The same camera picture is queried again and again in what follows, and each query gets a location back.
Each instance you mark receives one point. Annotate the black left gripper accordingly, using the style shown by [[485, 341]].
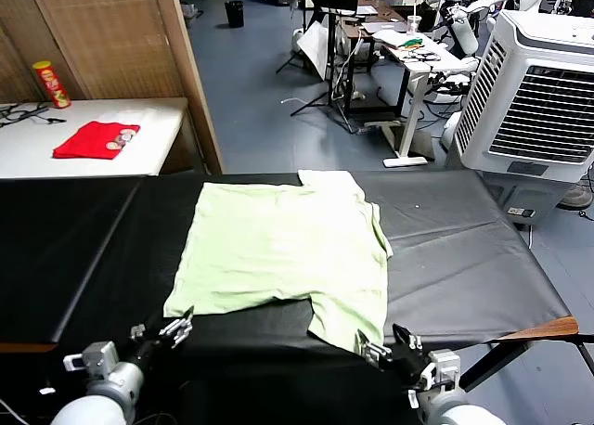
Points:
[[151, 349]]

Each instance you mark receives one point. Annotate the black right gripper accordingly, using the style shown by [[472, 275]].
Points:
[[406, 364]]

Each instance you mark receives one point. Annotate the light green t-shirt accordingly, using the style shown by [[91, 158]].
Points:
[[278, 248]]

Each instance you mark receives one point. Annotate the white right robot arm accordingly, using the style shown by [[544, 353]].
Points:
[[459, 411]]

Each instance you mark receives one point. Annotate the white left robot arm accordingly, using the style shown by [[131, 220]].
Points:
[[102, 397]]

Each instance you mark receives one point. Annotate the large black table cover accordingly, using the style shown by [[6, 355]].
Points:
[[455, 258]]

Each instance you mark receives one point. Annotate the small black table cover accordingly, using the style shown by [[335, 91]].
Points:
[[55, 258]]

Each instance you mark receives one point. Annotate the white side table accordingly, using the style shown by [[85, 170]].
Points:
[[139, 137]]

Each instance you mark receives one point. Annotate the red folded shirt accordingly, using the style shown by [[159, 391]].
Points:
[[90, 142]]

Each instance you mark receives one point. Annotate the grey round fan base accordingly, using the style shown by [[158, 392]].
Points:
[[577, 197]]

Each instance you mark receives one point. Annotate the red chips can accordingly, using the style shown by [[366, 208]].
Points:
[[52, 84]]

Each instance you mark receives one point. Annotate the white standing desk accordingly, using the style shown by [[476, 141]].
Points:
[[443, 63]]

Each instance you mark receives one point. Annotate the white air cooler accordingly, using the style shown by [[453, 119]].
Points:
[[533, 95]]

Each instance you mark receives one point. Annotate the wooden folding screen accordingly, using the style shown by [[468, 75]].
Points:
[[116, 40]]

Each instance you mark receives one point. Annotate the green item on desk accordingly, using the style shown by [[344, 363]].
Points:
[[413, 42]]

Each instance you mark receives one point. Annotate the white reflector board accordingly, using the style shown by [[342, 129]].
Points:
[[315, 47]]

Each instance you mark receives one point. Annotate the plastic cup with straw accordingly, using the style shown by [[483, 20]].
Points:
[[413, 23]]

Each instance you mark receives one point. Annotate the white humanoid robot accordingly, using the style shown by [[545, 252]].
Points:
[[464, 30]]

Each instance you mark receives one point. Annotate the black trash bin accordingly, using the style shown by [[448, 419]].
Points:
[[234, 14]]

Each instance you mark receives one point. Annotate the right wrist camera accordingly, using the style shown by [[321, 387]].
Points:
[[443, 367]]

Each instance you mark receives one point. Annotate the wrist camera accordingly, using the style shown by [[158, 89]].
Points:
[[97, 357], [443, 367]]

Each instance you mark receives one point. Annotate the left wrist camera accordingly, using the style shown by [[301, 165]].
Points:
[[97, 357]]

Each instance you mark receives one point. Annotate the black table frame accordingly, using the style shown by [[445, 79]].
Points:
[[496, 357]]

